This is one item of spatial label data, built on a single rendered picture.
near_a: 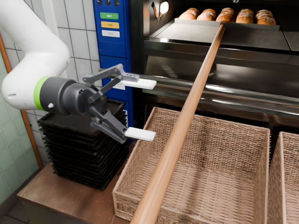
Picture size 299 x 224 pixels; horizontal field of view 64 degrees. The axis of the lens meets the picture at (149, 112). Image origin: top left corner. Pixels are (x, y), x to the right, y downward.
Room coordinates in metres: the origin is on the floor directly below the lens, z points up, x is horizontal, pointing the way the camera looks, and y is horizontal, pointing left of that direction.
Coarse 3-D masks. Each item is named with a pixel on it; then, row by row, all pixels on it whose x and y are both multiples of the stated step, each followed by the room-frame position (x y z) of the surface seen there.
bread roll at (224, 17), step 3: (222, 15) 1.38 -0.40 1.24; (225, 15) 1.38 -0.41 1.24; (228, 15) 1.39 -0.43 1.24; (219, 18) 1.38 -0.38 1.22; (222, 18) 1.37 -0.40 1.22; (225, 18) 1.36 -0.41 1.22; (228, 18) 1.36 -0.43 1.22; (231, 18) 1.36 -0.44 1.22; (228, 21) 1.35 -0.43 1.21; (231, 21) 1.36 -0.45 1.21
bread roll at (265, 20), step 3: (261, 18) 1.32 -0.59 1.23; (264, 18) 1.31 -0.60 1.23; (267, 18) 1.31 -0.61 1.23; (270, 18) 1.30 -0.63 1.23; (258, 21) 1.32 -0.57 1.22; (261, 21) 1.31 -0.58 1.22; (264, 21) 1.30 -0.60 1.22; (267, 21) 1.29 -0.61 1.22; (270, 21) 1.29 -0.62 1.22; (273, 21) 1.29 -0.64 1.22; (270, 24) 1.28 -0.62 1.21; (273, 24) 1.29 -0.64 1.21
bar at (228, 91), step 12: (132, 72) 0.72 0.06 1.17; (156, 84) 0.68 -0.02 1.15; (168, 84) 0.66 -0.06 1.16; (180, 84) 0.65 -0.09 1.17; (192, 84) 0.64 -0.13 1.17; (228, 96) 0.61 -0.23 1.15; (240, 96) 0.59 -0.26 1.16; (252, 96) 0.58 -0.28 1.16; (264, 96) 0.57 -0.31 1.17; (276, 96) 0.57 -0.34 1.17; (288, 96) 0.56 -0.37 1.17
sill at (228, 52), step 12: (156, 48) 1.07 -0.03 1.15; (168, 48) 1.05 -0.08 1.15; (180, 48) 1.03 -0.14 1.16; (192, 48) 1.02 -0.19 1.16; (204, 48) 1.00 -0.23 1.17; (228, 48) 0.97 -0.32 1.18; (240, 48) 0.96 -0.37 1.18; (252, 48) 0.96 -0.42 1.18; (264, 48) 0.96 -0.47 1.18; (264, 60) 0.92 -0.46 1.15; (276, 60) 0.90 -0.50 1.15; (288, 60) 0.89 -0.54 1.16
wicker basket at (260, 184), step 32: (160, 128) 1.00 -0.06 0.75; (224, 128) 0.91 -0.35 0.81; (256, 128) 0.87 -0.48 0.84; (128, 160) 0.74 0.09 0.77; (192, 160) 0.91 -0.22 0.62; (256, 160) 0.82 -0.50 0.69; (128, 192) 0.72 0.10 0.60; (192, 192) 0.72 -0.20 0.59; (224, 192) 0.72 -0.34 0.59; (256, 192) 0.69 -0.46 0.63
